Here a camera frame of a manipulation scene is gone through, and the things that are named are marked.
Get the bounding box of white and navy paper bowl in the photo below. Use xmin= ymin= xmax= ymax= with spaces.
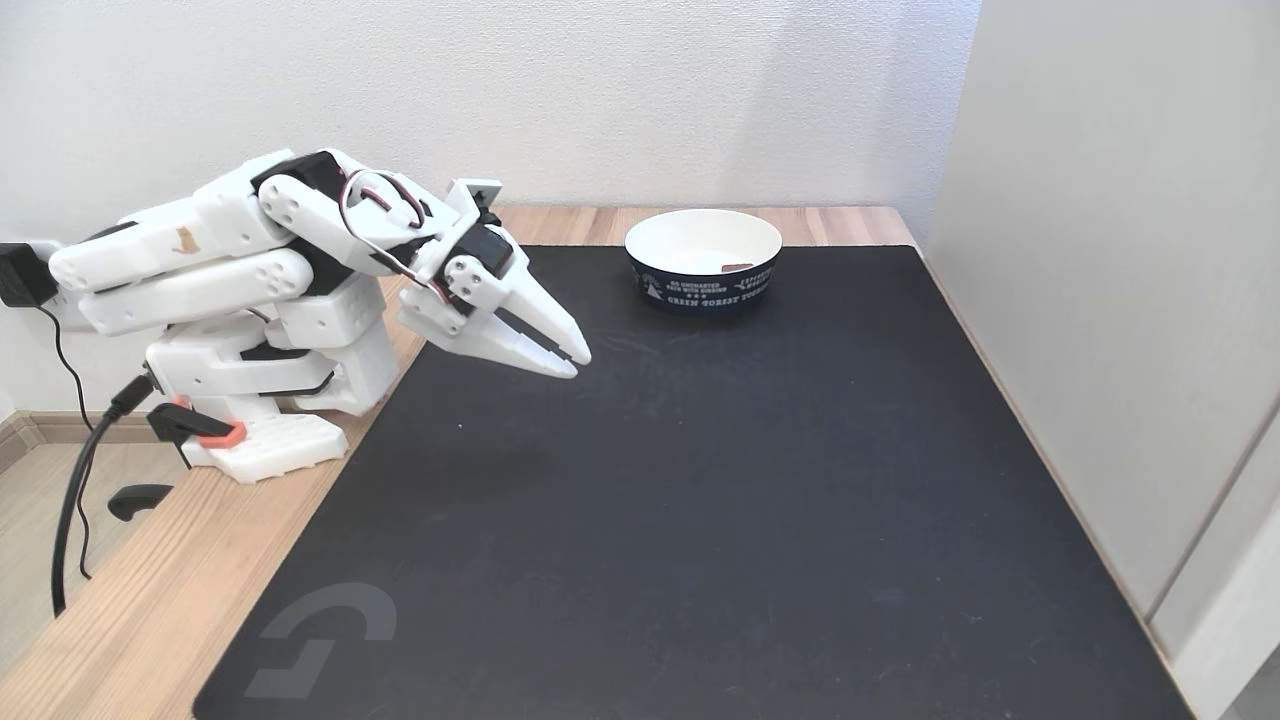
xmin=624 ymin=208 xmax=784 ymax=317

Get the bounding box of black desk mat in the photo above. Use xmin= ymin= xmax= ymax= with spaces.
xmin=193 ymin=245 xmax=1196 ymax=720

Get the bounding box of black and orange clamp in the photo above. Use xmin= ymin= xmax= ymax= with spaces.
xmin=107 ymin=398 xmax=249 ymax=523

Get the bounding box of black power adapter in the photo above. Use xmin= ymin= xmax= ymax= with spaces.
xmin=0 ymin=243 xmax=59 ymax=309

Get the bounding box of white cabinet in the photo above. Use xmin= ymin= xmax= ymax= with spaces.
xmin=922 ymin=0 xmax=1280 ymax=720

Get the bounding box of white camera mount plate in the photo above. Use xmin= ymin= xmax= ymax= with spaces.
xmin=447 ymin=178 xmax=504 ymax=229

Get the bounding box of red white black servo cable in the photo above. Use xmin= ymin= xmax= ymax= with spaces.
xmin=338 ymin=168 xmax=449 ymax=299

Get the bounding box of white wall outlet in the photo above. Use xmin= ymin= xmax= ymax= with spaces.
xmin=38 ymin=240 xmax=107 ymax=333

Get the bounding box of thin black cable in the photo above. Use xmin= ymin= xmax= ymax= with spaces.
xmin=35 ymin=305 xmax=96 ymax=581

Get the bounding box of thick black cable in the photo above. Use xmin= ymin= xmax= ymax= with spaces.
xmin=51 ymin=375 xmax=157 ymax=617

